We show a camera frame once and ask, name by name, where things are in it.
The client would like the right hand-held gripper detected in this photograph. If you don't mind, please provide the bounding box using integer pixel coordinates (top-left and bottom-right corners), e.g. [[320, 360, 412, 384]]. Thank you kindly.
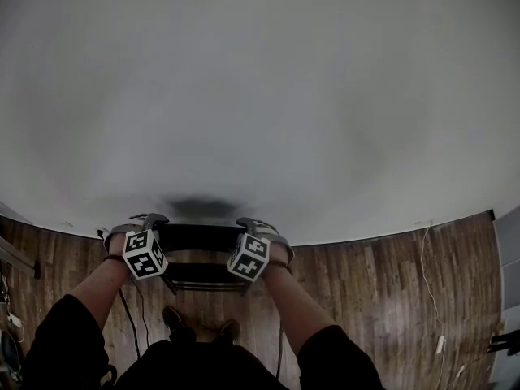
[[226, 216, 296, 284]]

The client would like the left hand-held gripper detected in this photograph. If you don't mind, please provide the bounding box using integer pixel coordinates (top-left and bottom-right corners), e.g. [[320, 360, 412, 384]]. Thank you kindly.
[[103, 213, 170, 280]]

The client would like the black folding chair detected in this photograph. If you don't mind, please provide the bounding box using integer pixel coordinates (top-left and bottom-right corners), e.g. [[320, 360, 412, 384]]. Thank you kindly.
[[156, 222, 253, 296]]

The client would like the person's left forearm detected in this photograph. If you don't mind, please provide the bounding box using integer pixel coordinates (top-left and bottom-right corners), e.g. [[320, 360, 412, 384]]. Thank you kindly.
[[67, 253, 131, 332]]

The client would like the person's right forearm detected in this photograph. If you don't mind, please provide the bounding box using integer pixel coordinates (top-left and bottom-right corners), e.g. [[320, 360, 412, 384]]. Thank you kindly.
[[259, 260, 338, 357]]

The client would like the person's right hand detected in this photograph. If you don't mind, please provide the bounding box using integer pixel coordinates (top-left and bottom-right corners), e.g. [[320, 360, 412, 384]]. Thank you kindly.
[[267, 244, 292, 263]]

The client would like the person's left hand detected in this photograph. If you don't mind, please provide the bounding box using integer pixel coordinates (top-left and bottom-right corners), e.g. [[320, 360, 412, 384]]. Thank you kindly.
[[106, 233, 128, 259]]

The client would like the person's dark left shoe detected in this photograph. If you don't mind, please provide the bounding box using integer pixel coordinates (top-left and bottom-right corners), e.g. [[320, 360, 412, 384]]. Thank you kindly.
[[162, 305, 189, 340]]

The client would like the person's dark shoe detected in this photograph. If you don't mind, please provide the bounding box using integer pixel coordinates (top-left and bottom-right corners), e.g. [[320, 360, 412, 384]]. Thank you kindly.
[[162, 305, 189, 340], [219, 318, 241, 343]]

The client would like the person's dark right shoe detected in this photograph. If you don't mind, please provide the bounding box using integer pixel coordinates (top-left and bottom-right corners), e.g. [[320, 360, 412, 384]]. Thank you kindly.
[[219, 318, 241, 343]]

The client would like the person's black clothing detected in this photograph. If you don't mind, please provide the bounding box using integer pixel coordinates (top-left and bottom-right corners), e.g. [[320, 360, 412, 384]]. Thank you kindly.
[[19, 294, 383, 390]]

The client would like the frosted glass partition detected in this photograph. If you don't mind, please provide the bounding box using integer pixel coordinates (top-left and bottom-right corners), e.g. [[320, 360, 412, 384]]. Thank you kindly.
[[493, 205, 520, 312]]

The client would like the white power strip with cable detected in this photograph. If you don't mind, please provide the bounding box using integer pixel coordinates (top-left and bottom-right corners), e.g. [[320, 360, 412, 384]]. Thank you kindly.
[[420, 221, 448, 340]]

